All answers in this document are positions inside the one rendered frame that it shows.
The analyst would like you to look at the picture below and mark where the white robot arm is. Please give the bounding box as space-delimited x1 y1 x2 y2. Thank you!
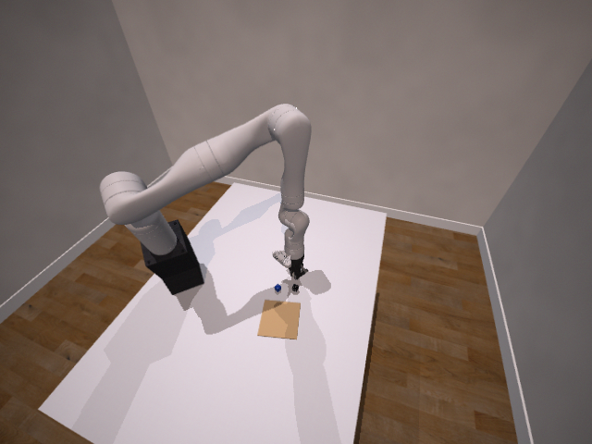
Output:
100 104 312 268

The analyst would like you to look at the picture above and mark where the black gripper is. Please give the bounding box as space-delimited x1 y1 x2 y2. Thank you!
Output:
289 255 308 280

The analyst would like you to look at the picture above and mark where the tan flat mat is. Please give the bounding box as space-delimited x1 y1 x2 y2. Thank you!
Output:
257 300 301 339

